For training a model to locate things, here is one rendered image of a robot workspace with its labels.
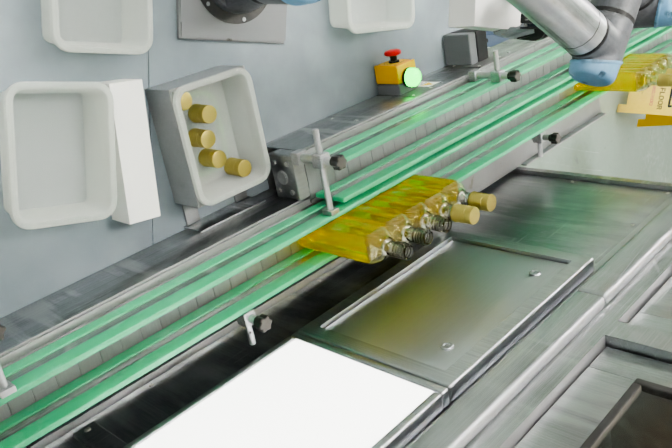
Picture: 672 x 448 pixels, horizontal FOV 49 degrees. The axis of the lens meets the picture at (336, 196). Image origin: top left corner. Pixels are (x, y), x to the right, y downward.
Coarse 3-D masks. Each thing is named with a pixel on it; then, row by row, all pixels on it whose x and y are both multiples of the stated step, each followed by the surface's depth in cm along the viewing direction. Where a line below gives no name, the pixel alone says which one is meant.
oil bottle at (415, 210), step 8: (368, 200) 147; (376, 200) 146; (384, 200) 145; (392, 200) 145; (400, 200) 144; (408, 200) 143; (384, 208) 142; (392, 208) 141; (400, 208) 140; (408, 208) 140; (416, 208) 139; (424, 208) 140; (408, 216) 138; (416, 216) 138; (416, 224) 138
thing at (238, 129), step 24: (240, 72) 136; (192, 96) 137; (216, 96) 141; (240, 96) 140; (216, 120) 142; (240, 120) 142; (216, 144) 142; (240, 144) 145; (264, 144) 142; (192, 168) 131; (216, 168) 143; (264, 168) 143; (216, 192) 138
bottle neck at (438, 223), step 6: (426, 216) 138; (432, 216) 138; (438, 216) 137; (444, 216) 137; (426, 222) 138; (432, 222) 137; (438, 222) 136; (444, 222) 135; (450, 222) 137; (426, 228) 139; (432, 228) 137; (438, 228) 136; (444, 228) 136; (450, 228) 137
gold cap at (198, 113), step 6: (192, 108) 136; (198, 108) 135; (204, 108) 134; (210, 108) 135; (192, 114) 136; (198, 114) 135; (204, 114) 134; (210, 114) 135; (216, 114) 136; (192, 120) 137; (198, 120) 136; (204, 120) 135; (210, 120) 136
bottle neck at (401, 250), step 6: (390, 240) 131; (384, 246) 131; (390, 246) 130; (396, 246) 129; (402, 246) 129; (408, 246) 129; (384, 252) 131; (390, 252) 130; (396, 252) 129; (402, 252) 128; (408, 252) 130; (402, 258) 129; (408, 258) 129
